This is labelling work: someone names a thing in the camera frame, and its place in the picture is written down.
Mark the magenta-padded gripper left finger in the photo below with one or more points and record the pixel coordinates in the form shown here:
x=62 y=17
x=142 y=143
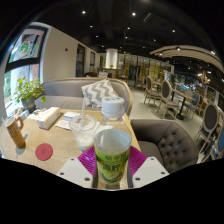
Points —
x=88 y=160

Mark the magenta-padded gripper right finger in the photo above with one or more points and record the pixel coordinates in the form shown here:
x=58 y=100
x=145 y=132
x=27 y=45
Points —
x=136 y=160

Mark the green-labelled clear drink bottle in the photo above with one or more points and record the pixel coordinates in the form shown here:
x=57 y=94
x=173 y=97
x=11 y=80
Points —
x=112 y=156

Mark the clear plastic cup with straw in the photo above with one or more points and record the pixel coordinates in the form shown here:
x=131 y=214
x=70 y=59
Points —
x=83 y=136

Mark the grey tufted armchair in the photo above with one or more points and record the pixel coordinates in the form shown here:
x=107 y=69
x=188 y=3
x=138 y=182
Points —
x=166 y=143

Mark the white printed paper slip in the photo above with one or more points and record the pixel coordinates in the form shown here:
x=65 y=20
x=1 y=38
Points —
x=63 y=124

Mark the flat round red coaster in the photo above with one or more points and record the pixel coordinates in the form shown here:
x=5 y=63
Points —
x=44 y=152

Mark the white blue packet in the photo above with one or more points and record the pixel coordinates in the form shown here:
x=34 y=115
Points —
x=70 y=116

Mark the tissue box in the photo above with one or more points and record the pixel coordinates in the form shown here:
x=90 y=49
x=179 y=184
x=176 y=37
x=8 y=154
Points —
x=48 y=117

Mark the grey white chevron cushion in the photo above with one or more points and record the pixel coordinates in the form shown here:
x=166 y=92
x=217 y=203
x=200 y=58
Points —
x=98 y=91

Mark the brown ceramic mug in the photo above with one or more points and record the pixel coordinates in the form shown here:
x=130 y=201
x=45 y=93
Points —
x=16 y=133

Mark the potted green plant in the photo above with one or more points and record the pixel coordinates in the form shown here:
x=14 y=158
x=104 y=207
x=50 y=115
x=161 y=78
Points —
x=28 y=91

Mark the black-framed painted window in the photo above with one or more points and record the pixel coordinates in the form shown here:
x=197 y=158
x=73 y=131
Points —
x=23 y=63

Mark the group of ceiling spotlights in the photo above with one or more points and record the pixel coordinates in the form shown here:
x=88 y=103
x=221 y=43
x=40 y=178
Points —
x=133 y=14

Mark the grey sofa with wooden frame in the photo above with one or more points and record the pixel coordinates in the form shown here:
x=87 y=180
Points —
x=63 y=91

